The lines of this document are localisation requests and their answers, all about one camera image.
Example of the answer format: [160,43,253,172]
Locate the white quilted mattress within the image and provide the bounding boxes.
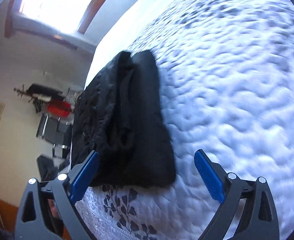
[73,0,294,240]

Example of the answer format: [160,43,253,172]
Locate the black office chair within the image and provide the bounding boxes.
[35,112,73,158]

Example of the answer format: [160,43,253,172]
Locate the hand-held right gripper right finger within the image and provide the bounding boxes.
[194,149,280,240]

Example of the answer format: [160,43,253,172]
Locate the white radiator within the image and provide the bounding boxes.
[67,87,84,105]

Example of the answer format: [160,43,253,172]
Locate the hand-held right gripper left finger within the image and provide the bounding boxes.
[15,150,100,240]

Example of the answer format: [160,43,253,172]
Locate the red cloth item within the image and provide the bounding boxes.
[47,100,73,118]

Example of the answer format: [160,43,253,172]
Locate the coat rack with dark clothes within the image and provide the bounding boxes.
[14,83,65,113]

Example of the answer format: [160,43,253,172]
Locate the black jacket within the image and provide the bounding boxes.
[70,50,176,188]

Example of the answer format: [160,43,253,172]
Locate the wooden window frame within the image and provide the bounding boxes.
[4,0,124,51]

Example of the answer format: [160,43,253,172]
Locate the dark object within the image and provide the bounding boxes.
[37,154,70,181]

